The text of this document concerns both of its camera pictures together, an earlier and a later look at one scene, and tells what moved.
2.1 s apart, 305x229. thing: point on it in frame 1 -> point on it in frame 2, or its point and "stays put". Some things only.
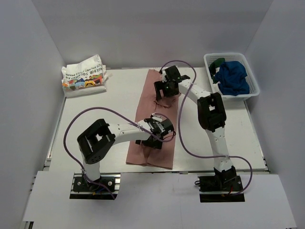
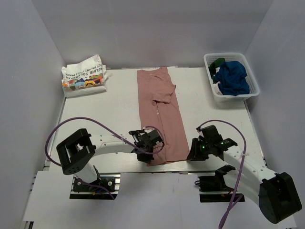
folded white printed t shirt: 87,76 stays put
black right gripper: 160,85 -> 195,154
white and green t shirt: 215,64 stays put
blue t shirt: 231,78 stays put
